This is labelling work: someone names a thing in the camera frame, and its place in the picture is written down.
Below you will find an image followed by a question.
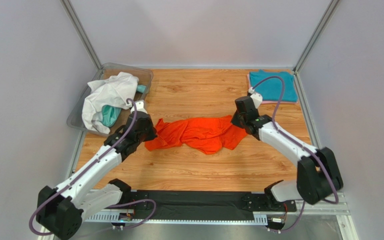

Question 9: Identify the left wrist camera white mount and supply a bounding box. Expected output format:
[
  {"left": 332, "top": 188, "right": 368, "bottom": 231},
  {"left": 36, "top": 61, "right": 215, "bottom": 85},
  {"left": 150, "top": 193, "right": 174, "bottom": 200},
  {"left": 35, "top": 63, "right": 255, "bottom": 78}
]
[{"left": 130, "top": 100, "right": 148, "bottom": 114}]

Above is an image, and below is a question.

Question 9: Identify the teal green t-shirt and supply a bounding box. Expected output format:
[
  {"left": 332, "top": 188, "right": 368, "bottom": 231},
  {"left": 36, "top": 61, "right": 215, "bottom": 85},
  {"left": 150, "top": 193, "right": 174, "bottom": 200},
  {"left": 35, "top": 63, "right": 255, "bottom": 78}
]
[{"left": 99, "top": 83, "right": 134, "bottom": 128}]

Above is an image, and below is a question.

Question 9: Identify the white t-shirt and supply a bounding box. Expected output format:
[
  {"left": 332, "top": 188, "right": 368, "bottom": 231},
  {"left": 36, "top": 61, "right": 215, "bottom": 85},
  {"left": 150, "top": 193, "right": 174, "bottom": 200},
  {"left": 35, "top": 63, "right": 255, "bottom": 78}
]
[{"left": 81, "top": 72, "right": 139, "bottom": 134}]

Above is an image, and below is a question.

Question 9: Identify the folded pink t-shirt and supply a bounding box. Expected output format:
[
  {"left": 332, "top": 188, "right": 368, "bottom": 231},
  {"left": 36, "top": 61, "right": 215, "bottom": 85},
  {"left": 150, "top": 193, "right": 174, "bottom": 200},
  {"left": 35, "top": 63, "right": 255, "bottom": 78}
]
[{"left": 246, "top": 73, "right": 299, "bottom": 105}]

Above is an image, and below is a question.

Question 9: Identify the clear plastic bin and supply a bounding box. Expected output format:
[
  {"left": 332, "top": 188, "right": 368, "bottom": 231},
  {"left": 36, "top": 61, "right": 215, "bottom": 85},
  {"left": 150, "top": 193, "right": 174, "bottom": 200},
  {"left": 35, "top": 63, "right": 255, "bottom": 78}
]
[{"left": 66, "top": 62, "right": 154, "bottom": 137}]

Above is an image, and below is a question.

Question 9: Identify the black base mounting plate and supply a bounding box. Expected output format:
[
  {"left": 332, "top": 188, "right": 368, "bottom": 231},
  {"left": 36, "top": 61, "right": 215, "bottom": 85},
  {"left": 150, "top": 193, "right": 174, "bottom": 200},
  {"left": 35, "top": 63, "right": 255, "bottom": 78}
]
[{"left": 125, "top": 190, "right": 297, "bottom": 221}]

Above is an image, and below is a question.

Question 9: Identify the orange t-shirt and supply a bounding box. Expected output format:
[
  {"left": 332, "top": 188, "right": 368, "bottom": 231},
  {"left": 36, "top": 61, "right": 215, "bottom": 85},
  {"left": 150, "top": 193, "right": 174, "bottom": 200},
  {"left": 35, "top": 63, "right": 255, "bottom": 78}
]
[{"left": 145, "top": 115, "right": 248, "bottom": 155}]

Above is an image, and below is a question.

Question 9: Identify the folded blue t-shirt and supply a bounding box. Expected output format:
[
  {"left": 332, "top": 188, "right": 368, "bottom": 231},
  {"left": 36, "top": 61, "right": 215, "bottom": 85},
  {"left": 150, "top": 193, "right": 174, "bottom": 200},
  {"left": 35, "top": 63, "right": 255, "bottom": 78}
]
[{"left": 249, "top": 69, "right": 299, "bottom": 103}]

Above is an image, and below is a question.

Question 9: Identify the aluminium frame rail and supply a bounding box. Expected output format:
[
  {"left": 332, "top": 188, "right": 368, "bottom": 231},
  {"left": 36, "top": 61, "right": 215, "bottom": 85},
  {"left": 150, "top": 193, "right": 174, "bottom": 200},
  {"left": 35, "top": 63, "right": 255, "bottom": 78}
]
[{"left": 36, "top": 184, "right": 358, "bottom": 240}]

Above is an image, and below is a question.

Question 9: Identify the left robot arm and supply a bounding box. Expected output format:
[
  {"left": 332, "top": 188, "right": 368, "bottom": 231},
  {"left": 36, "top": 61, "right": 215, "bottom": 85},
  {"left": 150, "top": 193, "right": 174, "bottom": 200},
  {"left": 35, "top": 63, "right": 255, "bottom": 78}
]
[{"left": 28, "top": 110, "right": 157, "bottom": 240}]

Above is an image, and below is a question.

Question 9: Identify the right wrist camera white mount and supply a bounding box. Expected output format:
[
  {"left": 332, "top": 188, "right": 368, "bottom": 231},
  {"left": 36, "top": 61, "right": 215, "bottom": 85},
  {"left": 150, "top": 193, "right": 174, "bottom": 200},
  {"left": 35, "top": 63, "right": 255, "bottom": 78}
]
[{"left": 247, "top": 87, "right": 263, "bottom": 109}]

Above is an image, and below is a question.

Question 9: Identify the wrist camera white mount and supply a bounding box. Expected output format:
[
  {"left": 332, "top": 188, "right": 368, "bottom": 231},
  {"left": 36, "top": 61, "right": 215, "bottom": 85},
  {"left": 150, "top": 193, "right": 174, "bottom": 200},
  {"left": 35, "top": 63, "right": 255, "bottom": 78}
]
[
  {"left": 130, "top": 100, "right": 148, "bottom": 114},
  {"left": 247, "top": 87, "right": 263, "bottom": 109}
]

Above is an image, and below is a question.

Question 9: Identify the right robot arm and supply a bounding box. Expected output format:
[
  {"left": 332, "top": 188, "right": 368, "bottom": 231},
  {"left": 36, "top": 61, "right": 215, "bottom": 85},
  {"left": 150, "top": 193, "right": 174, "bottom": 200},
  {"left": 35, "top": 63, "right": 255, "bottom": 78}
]
[{"left": 231, "top": 93, "right": 344, "bottom": 205}]

